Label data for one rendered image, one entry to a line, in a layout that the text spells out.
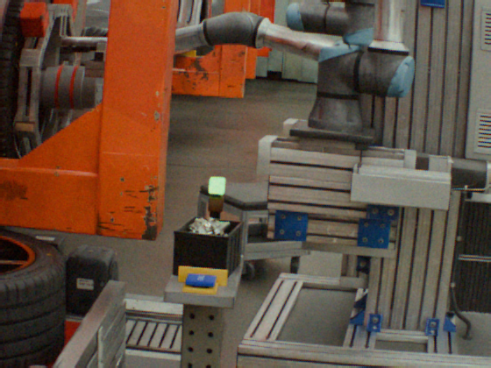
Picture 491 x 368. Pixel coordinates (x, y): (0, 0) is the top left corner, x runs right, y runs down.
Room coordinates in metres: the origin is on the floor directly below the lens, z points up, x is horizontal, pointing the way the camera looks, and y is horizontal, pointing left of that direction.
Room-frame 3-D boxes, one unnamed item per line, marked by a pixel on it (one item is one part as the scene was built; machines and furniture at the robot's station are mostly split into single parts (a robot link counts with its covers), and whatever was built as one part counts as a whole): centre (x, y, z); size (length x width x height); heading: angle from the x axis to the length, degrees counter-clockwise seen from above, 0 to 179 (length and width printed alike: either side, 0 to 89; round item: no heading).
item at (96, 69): (2.98, 0.44, 0.93); 0.09 x 0.05 x 0.05; 88
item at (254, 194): (4.38, -0.07, 0.17); 0.43 x 0.36 x 0.34; 30
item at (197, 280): (2.39, 0.08, 0.47); 0.07 x 0.07 x 0.02; 88
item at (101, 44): (3.06, 0.52, 1.03); 0.19 x 0.18 x 0.11; 88
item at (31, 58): (3.16, 0.64, 0.85); 0.54 x 0.07 x 0.54; 178
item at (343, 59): (2.75, -0.25, 0.98); 0.13 x 0.12 x 0.14; 66
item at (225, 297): (2.56, 0.07, 0.44); 0.43 x 0.17 x 0.03; 178
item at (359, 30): (2.47, -0.24, 1.12); 0.11 x 0.08 x 0.11; 66
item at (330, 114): (2.76, -0.24, 0.87); 0.15 x 0.15 x 0.10
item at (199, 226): (2.58, 0.07, 0.51); 0.20 x 0.14 x 0.13; 170
